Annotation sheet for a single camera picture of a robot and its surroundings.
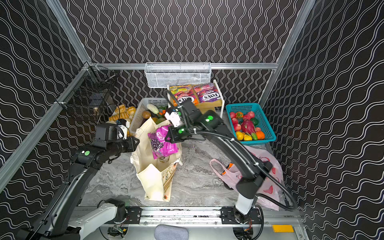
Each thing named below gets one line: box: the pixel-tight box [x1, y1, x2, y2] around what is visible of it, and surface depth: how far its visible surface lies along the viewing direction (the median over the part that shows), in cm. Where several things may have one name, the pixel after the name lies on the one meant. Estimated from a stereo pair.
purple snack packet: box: [147, 125, 179, 160], surface depth 66 cm
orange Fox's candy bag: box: [169, 84, 199, 107], surface depth 83 cm
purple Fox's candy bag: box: [193, 83, 222, 103], surface depth 82 cm
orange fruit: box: [256, 131, 265, 140], surface depth 102 cm
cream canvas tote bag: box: [130, 117, 183, 202], surface depth 78 cm
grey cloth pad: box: [154, 224, 189, 240], surface depth 69 cm
